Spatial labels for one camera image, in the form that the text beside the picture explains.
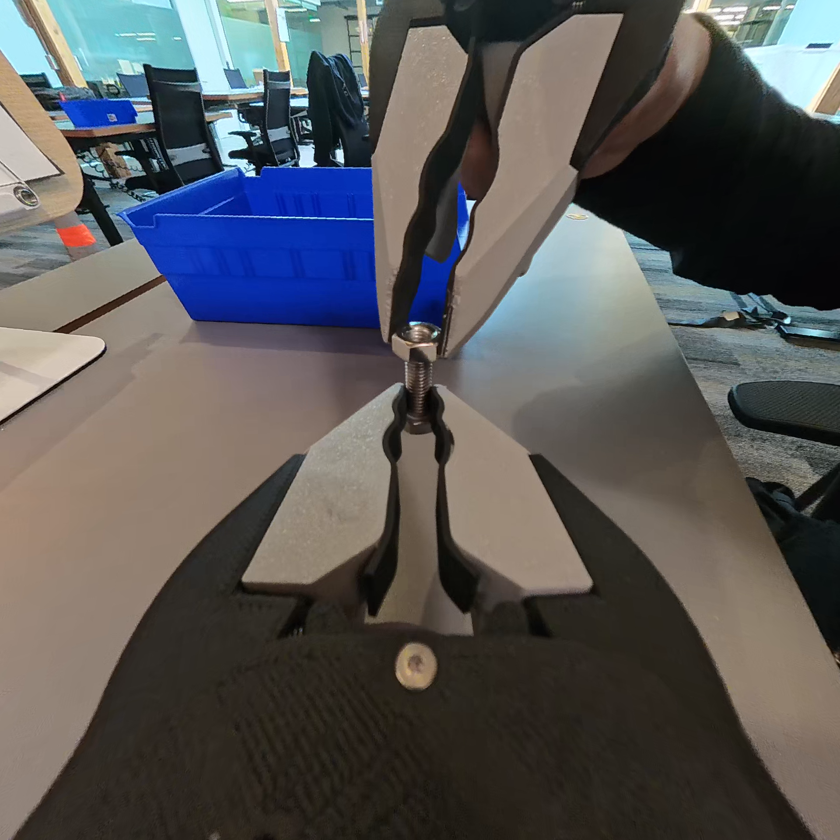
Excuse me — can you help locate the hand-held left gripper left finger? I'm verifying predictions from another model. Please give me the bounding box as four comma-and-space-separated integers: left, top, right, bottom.
241, 384, 403, 618

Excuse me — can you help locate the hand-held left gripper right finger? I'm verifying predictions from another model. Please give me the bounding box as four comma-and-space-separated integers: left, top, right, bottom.
430, 385, 595, 613

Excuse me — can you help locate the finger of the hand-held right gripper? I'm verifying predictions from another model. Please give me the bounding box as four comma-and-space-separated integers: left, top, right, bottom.
371, 16, 473, 345
420, 13, 626, 360

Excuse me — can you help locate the steel hex bolt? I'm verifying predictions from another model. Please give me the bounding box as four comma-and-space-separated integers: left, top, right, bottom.
400, 322, 437, 435

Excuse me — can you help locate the steel hex nut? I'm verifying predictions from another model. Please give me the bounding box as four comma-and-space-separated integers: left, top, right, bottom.
392, 320, 442, 358

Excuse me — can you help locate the blue plastic bin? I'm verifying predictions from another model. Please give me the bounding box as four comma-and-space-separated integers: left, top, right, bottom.
118, 166, 470, 329

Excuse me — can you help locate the person's right forearm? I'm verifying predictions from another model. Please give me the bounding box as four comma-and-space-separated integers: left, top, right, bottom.
577, 13, 840, 309

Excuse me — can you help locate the person's right hand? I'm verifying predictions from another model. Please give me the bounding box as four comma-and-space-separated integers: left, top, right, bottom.
579, 14, 714, 181

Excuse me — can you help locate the black hanging jacket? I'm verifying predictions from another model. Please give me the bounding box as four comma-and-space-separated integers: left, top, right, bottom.
307, 51, 374, 168

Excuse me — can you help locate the black office chair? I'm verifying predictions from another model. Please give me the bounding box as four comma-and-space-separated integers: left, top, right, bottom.
118, 64, 227, 194
230, 69, 301, 175

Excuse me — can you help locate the small blue bin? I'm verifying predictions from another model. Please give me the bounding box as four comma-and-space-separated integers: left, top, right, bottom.
59, 98, 139, 127

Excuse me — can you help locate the orange traffic cone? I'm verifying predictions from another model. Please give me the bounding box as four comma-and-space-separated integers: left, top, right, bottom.
56, 223, 99, 260

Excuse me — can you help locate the printed instruction sheet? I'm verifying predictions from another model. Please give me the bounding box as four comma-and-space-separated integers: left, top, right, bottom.
0, 105, 63, 191

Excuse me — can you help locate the black strap with buckle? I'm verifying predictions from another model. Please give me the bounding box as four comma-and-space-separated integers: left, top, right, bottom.
669, 292, 840, 343

